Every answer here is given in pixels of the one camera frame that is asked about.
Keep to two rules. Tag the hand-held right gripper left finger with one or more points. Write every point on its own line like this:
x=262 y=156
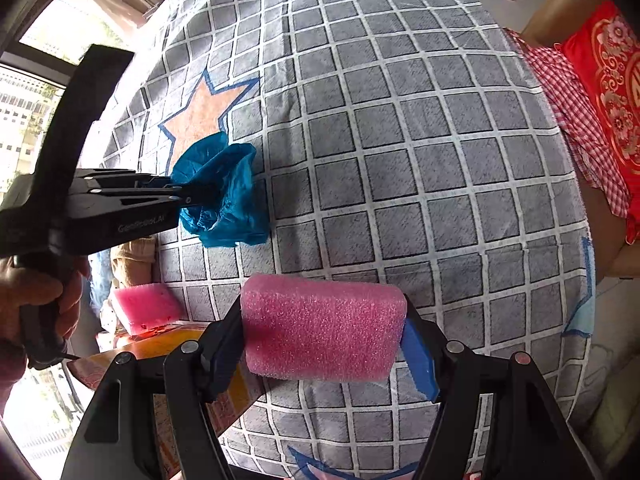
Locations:
x=227 y=355

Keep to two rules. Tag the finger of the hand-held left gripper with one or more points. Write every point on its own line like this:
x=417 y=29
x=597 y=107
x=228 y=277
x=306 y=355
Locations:
x=190 y=195
x=130 y=178

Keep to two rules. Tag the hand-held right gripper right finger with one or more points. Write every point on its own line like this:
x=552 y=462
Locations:
x=417 y=360

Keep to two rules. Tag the blue plastic bag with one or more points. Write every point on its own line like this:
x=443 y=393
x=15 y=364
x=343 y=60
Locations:
x=230 y=195

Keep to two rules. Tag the large pink foam block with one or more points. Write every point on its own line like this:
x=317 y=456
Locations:
x=325 y=325

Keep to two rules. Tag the person's left hand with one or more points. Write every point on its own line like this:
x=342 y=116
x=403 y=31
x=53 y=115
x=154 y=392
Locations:
x=74 y=305

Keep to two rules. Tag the beige underwear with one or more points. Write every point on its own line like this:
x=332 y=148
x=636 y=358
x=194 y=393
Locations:
x=132 y=262

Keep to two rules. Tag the light blue fuzzy sock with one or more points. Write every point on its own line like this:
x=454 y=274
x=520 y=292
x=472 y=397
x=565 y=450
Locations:
x=100 y=280

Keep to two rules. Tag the small pink foam block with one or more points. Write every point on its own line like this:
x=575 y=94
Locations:
x=147 y=307

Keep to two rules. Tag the grey checked star bedsheet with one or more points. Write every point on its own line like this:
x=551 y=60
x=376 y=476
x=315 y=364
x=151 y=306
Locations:
x=425 y=160

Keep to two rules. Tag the red checked cloth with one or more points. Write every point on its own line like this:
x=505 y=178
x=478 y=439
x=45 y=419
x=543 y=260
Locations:
x=565 y=110

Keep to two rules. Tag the red embroidered pillow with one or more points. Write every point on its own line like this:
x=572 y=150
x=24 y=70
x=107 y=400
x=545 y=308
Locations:
x=607 y=85

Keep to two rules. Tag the wooden bench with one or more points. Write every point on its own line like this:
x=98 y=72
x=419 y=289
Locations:
x=565 y=10

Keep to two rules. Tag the black window frame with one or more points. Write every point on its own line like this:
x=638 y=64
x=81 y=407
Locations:
x=45 y=55

